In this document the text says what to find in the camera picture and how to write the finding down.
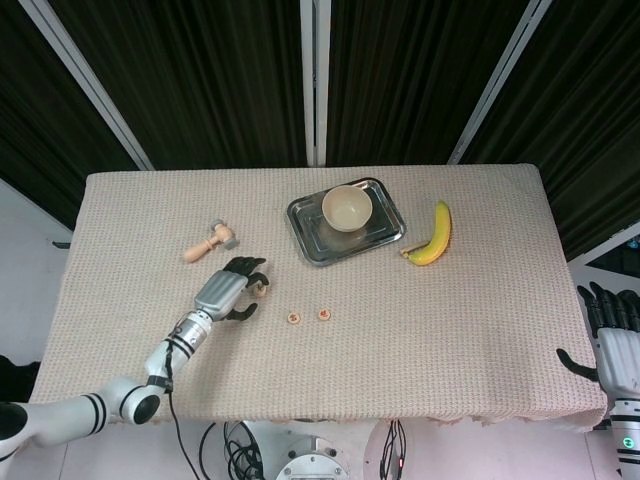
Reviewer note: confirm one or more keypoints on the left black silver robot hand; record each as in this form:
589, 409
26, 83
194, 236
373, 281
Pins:
220, 292

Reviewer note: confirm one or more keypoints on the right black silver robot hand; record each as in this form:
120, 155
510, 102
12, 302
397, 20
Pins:
620, 360

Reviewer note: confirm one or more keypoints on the chess piece black character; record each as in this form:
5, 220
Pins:
259, 288

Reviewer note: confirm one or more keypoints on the chess piece red character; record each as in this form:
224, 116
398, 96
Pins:
294, 317
325, 314

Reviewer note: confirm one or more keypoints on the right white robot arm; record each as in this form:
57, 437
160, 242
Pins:
625, 440

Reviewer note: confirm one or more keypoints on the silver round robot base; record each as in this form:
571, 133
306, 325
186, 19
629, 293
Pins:
312, 465

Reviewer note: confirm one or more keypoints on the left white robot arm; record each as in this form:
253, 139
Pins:
125, 400

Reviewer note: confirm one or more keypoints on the wooden toy hammer grey head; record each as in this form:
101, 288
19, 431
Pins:
200, 251

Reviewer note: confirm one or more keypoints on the cream bowl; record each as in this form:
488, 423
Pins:
347, 210

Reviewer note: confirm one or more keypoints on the stainless steel tray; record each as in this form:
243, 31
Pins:
385, 220

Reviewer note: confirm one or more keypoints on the beige woven tablecloth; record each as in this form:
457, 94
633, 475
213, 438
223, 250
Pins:
400, 340

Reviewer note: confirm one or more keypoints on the black curtain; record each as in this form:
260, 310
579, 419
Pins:
215, 75

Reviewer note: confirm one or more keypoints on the yellow banana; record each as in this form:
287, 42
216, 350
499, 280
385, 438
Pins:
439, 235

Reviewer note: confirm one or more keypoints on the person black trouser leg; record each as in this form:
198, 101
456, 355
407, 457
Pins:
15, 380

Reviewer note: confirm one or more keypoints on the white frame post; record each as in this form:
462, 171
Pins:
315, 85
90, 85
500, 80

